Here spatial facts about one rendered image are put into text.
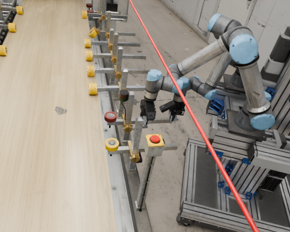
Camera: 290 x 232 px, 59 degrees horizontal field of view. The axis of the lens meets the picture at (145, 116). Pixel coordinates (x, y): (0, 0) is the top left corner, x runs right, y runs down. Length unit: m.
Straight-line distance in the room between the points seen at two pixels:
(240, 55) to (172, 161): 1.69
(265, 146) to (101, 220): 1.07
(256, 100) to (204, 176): 1.18
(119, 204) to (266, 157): 0.91
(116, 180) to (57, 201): 0.52
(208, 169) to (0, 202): 1.74
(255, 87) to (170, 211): 1.40
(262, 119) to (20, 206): 1.22
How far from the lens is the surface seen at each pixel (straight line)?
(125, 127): 1.67
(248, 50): 1.24
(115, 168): 1.75
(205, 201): 2.26
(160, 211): 2.35
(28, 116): 1.72
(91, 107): 1.76
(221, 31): 1.67
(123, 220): 1.55
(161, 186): 2.49
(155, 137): 1.10
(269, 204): 2.51
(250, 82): 1.34
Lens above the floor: 1.98
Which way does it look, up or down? 39 degrees down
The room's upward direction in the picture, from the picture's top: 10 degrees clockwise
